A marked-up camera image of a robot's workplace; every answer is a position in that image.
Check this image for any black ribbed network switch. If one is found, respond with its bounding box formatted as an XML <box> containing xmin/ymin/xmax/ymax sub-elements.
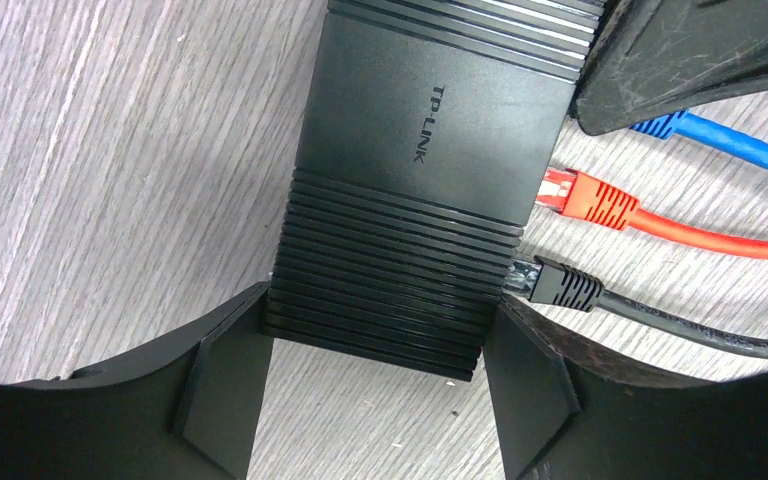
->
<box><xmin>262</xmin><ymin>0</ymin><xmax>605</xmax><ymax>380</ymax></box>

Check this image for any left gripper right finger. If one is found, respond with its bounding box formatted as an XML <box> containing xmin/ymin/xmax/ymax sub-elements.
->
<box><xmin>483</xmin><ymin>295</ymin><xmax>768</xmax><ymax>479</ymax></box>

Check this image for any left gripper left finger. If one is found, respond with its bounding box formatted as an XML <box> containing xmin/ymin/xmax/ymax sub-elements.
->
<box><xmin>0</xmin><ymin>282</ymin><xmax>273</xmax><ymax>479</ymax></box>

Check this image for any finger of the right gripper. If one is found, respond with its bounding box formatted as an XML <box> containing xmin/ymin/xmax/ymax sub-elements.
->
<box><xmin>571</xmin><ymin>0</ymin><xmax>768</xmax><ymax>136</ymax></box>

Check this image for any black ethernet cable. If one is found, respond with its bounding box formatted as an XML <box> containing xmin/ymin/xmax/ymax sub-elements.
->
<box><xmin>503</xmin><ymin>254</ymin><xmax>768</xmax><ymax>362</ymax></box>

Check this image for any blue ethernet cable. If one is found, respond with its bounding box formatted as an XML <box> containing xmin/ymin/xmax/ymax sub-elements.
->
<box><xmin>627</xmin><ymin>109</ymin><xmax>768</xmax><ymax>187</ymax></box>

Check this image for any red ethernet cable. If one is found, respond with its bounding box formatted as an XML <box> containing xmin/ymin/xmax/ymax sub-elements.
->
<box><xmin>534</xmin><ymin>167</ymin><xmax>768</xmax><ymax>265</ymax></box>

